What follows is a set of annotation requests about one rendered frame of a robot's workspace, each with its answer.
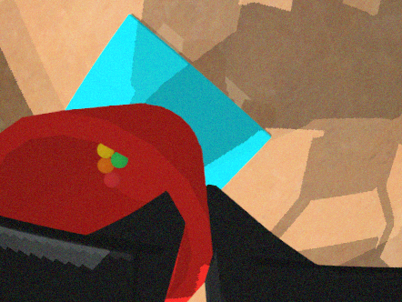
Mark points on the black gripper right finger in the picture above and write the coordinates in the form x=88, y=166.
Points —
x=249, y=264

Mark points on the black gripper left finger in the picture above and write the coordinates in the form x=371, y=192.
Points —
x=130, y=260

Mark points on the green marble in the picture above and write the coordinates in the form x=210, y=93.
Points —
x=118, y=160

